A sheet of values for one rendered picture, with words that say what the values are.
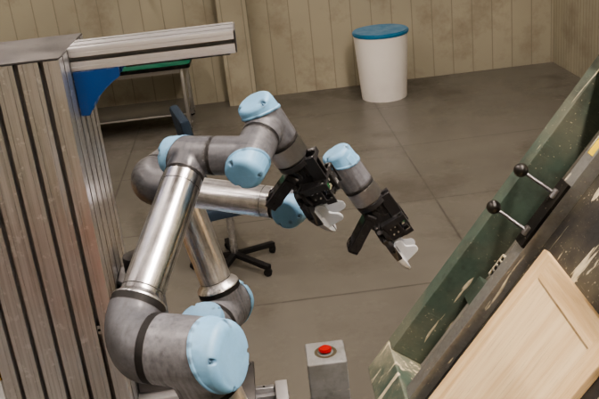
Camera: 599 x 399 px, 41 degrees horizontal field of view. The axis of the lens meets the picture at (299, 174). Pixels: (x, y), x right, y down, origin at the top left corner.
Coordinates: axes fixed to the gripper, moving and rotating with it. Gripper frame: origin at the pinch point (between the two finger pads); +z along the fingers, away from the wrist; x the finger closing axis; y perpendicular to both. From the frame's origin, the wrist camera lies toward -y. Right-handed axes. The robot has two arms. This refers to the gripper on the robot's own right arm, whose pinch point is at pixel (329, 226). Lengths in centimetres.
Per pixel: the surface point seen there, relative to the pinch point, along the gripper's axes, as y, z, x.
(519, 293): 24, 53, 19
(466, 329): 6, 62, 18
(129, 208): -317, 174, 295
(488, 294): 14, 56, 23
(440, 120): -128, 311, 482
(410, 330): -17, 74, 32
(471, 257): 7, 62, 45
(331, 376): -40, 70, 18
